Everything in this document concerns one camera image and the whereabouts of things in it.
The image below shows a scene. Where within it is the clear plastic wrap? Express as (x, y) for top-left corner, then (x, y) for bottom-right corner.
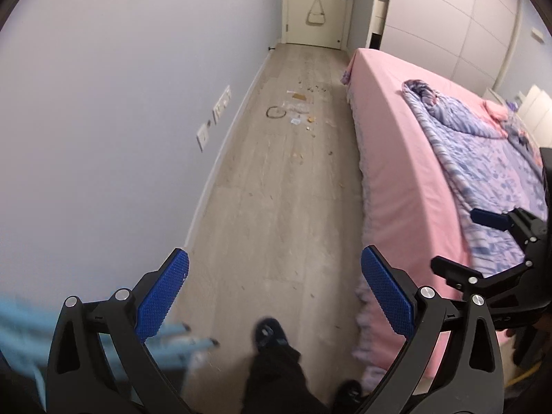
(283, 99), (311, 114)

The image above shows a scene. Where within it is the white bedroom door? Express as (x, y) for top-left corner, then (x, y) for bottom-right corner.
(284, 0), (347, 50)

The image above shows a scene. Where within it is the purple floral duvet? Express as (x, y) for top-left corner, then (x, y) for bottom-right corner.
(401, 79), (547, 277)

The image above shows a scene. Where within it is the light blue drying rack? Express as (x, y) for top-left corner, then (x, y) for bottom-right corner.
(0, 294), (221, 397)

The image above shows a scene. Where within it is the pink bed mattress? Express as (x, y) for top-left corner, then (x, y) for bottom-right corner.
(341, 47), (519, 394)

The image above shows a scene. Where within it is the black trouser leg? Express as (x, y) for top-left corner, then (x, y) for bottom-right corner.
(241, 345), (329, 414)

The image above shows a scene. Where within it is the black slipper with face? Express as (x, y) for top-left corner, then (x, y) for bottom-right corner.
(254, 317), (288, 352)

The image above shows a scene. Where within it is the white wardrobe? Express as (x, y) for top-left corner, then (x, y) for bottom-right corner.
(379, 0), (521, 95)

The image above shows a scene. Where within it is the beige hanging handbag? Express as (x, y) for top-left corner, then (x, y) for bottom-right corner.
(306, 0), (326, 26)

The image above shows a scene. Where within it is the white wall switch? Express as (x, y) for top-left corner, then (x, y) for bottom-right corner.
(197, 121), (210, 151)

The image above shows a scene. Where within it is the white wall socket panel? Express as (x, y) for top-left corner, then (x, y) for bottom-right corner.
(213, 85), (232, 124)

